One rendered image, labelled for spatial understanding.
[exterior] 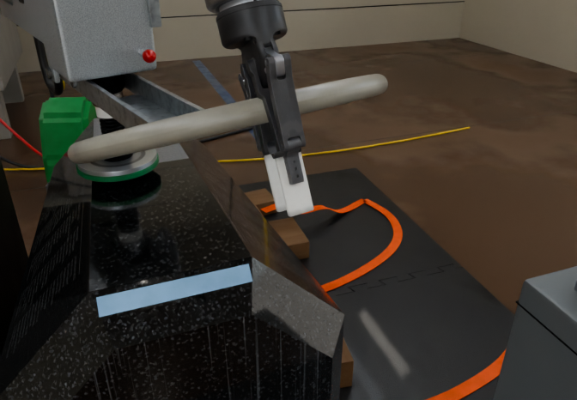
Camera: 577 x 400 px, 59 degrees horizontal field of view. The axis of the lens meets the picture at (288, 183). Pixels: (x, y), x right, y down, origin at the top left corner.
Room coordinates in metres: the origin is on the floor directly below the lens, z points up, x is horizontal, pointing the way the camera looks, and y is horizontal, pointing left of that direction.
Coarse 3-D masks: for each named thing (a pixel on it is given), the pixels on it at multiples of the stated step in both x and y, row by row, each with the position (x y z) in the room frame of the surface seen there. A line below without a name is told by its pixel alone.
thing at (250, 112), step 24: (312, 96) 0.57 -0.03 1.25; (336, 96) 0.58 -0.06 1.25; (360, 96) 0.62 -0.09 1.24; (168, 120) 0.54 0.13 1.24; (192, 120) 0.53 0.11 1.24; (216, 120) 0.53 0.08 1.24; (240, 120) 0.53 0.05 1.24; (264, 120) 0.54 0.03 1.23; (72, 144) 0.63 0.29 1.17; (96, 144) 0.56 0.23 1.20; (120, 144) 0.54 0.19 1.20; (144, 144) 0.53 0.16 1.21; (168, 144) 0.53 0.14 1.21
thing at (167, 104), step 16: (64, 80) 1.39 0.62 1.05; (128, 80) 1.29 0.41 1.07; (144, 80) 1.21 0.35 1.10; (96, 96) 1.15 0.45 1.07; (112, 96) 1.07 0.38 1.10; (128, 96) 1.22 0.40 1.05; (144, 96) 1.21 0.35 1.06; (160, 96) 1.12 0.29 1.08; (176, 96) 1.06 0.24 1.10; (112, 112) 1.06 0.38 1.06; (128, 112) 0.98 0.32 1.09; (144, 112) 1.09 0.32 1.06; (160, 112) 1.08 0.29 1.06; (176, 112) 1.06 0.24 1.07
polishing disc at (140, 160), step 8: (144, 152) 1.32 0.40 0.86; (152, 152) 1.32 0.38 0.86; (128, 160) 1.26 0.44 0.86; (136, 160) 1.26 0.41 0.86; (144, 160) 1.26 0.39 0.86; (152, 160) 1.27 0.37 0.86; (80, 168) 1.22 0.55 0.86; (88, 168) 1.21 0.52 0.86; (96, 168) 1.21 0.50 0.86; (104, 168) 1.21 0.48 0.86; (112, 168) 1.21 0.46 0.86; (120, 168) 1.21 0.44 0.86; (128, 168) 1.21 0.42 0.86; (136, 168) 1.21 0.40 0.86; (144, 168) 1.23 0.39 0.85; (104, 176) 1.19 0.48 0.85
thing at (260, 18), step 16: (256, 0) 0.56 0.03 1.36; (272, 0) 0.57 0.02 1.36; (224, 16) 0.56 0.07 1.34; (240, 16) 0.55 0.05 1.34; (256, 16) 0.55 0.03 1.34; (272, 16) 0.56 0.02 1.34; (224, 32) 0.56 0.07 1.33; (240, 32) 0.55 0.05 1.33; (256, 32) 0.55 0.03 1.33; (272, 32) 0.55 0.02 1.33; (240, 48) 0.61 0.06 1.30; (256, 48) 0.54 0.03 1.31; (272, 48) 0.54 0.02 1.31; (256, 64) 0.55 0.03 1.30
